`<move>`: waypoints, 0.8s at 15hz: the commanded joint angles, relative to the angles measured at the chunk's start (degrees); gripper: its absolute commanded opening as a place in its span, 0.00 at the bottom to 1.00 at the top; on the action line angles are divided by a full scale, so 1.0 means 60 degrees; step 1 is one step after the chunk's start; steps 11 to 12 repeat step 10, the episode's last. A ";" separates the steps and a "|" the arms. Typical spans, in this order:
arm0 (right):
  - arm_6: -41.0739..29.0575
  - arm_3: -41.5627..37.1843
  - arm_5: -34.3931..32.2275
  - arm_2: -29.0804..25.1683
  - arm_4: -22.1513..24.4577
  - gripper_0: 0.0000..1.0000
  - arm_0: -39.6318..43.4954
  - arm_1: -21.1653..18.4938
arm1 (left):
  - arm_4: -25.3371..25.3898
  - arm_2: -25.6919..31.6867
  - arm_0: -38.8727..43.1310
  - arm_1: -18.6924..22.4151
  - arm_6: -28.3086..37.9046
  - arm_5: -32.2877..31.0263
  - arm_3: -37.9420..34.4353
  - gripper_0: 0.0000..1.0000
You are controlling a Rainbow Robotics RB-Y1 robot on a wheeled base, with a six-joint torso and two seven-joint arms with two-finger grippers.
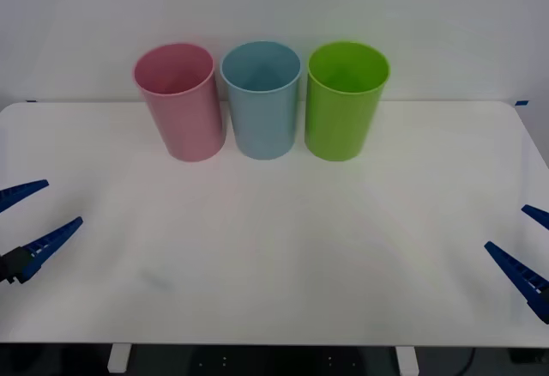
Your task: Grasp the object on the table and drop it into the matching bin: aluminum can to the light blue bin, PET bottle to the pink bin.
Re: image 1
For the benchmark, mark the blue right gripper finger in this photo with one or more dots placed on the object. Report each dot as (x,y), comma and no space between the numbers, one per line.
(538,214)
(517,271)

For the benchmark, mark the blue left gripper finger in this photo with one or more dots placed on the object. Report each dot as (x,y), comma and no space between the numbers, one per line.
(47,243)
(19,193)

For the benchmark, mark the white table leg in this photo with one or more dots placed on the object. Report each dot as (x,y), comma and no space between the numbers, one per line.
(118,358)
(407,359)

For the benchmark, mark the pink plastic bin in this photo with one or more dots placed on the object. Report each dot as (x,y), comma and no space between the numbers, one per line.
(184,114)

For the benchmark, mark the green plastic bin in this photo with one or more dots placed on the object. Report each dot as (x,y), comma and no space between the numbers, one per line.
(341,114)

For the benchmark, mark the pale blue plastic bin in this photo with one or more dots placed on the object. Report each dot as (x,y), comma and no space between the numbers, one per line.
(263,114)

